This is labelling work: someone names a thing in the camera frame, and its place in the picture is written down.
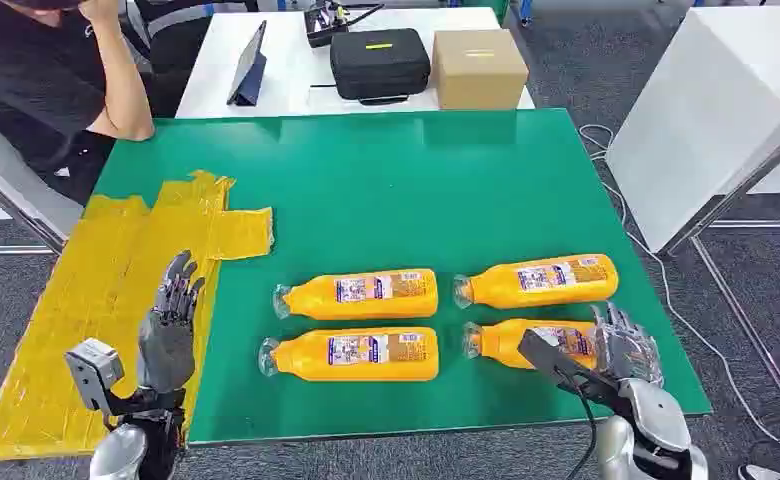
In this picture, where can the black carrying case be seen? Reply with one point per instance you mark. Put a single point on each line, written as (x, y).
(380, 63)

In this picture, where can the grey table with steel frame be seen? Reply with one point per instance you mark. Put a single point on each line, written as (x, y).
(6, 179)

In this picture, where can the white table with steel frame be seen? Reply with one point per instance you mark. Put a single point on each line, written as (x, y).
(695, 119)

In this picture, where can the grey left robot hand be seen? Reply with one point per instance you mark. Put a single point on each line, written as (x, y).
(165, 351)

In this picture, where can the tablet in dark stand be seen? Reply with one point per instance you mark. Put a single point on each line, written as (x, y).
(249, 66)

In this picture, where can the orange drink bottle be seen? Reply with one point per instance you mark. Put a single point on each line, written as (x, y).
(542, 291)
(502, 344)
(363, 368)
(363, 301)

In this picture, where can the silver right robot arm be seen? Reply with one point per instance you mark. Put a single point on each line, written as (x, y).
(655, 417)

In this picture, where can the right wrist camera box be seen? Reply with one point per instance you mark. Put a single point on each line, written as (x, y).
(549, 361)

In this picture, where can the person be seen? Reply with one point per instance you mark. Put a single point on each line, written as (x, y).
(171, 40)
(19, 79)

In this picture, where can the yellow plastic sheet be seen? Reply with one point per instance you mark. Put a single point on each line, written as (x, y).
(85, 298)

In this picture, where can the green crate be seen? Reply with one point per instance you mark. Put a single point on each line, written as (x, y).
(489, 6)

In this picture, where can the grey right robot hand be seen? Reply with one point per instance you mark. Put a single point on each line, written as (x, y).
(625, 351)

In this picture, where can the black handheld controller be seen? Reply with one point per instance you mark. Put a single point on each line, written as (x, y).
(324, 26)

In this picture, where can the person's shoe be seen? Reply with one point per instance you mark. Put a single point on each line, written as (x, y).
(758, 473)

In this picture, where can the brown cardboard box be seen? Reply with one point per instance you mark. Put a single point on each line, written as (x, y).
(479, 73)

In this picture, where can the green table mat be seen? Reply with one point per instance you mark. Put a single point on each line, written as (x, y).
(396, 199)

